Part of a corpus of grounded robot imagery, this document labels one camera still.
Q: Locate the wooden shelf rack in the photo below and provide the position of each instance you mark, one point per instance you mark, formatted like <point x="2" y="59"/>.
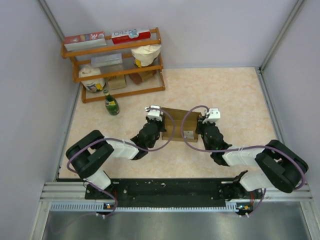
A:
<point x="126" y="63"/>

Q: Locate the brown cardboard box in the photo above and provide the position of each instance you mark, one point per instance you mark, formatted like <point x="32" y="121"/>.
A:
<point x="178" y="115"/>

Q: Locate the clear plastic box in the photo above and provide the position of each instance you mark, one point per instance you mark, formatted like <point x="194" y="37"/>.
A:
<point x="106" y="60"/>

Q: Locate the brown bread pieces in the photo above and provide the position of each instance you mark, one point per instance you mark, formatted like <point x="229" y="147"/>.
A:
<point x="140" y="77"/>

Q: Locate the tan cardboard packet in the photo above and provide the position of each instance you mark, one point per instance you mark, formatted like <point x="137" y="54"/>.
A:
<point x="117" y="81"/>

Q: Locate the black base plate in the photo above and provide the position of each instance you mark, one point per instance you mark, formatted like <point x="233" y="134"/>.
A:
<point x="173" y="192"/>

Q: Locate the green glass bottle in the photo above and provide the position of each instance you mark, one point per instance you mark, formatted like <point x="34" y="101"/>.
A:
<point x="111" y="103"/>

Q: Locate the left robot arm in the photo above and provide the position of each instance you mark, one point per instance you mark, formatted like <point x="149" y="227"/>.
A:
<point x="88" y="165"/>

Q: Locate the aluminium front rail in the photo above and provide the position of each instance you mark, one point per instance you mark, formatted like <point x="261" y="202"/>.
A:
<point x="70" y="195"/>

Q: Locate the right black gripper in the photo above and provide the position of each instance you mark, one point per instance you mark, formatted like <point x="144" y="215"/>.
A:
<point x="200" y="124"/>

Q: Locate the white paper bag upper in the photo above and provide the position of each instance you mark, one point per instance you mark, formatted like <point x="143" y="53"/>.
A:
<point x="144" y="56"/>

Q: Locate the red white wrap box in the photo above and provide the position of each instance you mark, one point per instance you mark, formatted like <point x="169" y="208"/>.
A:
<point x="130" y="35"/>

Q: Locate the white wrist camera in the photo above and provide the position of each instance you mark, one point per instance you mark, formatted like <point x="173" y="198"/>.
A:
<point x="212" y="116"/>
<point x="154" y="113"/>

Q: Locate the red grey foil box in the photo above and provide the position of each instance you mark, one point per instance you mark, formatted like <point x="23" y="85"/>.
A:
<point x="85" y="41"/>

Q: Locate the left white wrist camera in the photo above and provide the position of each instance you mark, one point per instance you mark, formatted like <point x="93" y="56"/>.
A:
<point x="154" y="113"/>

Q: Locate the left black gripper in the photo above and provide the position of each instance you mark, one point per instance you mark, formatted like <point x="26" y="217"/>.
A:
<point x="162" y="123"/>

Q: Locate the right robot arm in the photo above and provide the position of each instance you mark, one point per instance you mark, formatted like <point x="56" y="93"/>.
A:
<point x="274" y="168"/>

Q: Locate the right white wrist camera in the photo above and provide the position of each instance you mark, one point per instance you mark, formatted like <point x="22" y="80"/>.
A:
<point x="212" y="116"/>

